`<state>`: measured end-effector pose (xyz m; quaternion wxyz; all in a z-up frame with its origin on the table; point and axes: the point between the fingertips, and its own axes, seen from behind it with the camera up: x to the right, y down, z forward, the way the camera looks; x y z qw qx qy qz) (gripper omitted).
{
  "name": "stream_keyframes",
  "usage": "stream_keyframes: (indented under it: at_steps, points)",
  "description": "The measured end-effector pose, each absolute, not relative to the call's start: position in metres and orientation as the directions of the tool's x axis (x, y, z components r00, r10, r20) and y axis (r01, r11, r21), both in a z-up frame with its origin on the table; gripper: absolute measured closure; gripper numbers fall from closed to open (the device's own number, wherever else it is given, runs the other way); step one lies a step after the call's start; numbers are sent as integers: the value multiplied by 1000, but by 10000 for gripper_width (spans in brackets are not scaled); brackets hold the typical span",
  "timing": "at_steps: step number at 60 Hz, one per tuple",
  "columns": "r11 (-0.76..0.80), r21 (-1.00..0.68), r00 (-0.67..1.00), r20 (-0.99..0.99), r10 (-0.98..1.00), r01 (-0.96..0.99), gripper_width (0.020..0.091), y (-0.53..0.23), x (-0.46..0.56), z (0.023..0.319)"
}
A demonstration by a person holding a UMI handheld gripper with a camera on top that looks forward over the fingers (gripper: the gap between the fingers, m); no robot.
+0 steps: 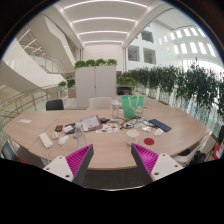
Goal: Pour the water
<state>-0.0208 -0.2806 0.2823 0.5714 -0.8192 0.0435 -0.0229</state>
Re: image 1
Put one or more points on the flat round red coaster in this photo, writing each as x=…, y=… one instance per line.
x=149, y=141

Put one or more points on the white cabinet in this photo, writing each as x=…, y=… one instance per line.
x=95, y=83

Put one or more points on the tall leafy green trees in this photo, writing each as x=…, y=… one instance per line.
x=186, y=83

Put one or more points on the black and red case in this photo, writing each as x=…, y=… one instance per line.
x=59, y=128

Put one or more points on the dark blue keyboard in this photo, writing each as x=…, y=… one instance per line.
x=160, y=125

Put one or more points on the colourful sticker sheet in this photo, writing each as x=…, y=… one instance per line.
x=108, y=128

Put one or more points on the clear plastic packet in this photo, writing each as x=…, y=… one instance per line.
x=159, y=132

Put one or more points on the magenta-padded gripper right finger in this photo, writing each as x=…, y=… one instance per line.
x=165, y=166

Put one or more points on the white paper note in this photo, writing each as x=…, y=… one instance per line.
x=25, y=121

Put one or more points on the small grey computer mouse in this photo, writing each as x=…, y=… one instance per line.
x=55, y=135

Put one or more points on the white computer mouse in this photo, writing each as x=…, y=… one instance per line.
x=63, y=140

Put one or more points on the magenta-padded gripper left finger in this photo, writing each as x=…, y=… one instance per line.
x=58, y=166

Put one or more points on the green tote bag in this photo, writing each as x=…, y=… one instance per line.
x=132, y=106

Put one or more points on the white cup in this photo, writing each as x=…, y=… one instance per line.
x=132, y=137

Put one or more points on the tall clear shaker bottle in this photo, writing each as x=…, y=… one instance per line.
x=115, y=110

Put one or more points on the white chair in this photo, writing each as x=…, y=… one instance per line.
x=196, y=146
x=100, y=102

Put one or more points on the ceiling light strips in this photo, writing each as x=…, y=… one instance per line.
x=103, y=19

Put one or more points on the white paper card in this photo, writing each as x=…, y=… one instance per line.
x=146, y=129

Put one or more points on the glass balustrade with handrail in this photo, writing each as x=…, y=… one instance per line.
x=23, y=100

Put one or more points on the clear plastic water bottle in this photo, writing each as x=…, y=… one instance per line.
x=80, y=136

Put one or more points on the low green potted plants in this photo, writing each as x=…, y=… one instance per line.
x=126, y=81
x=66, y=83
x=95, y=62

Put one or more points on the small white box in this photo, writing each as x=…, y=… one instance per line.
x=68, y=128

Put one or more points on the black chair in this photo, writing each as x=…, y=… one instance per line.
x=54, y=104

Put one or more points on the black power adapter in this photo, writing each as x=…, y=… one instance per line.
x=104, y=120

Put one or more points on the open paper notebook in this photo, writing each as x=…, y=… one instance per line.
x=90, y=122

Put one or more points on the white power strip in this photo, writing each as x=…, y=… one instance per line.
x=46, y=140

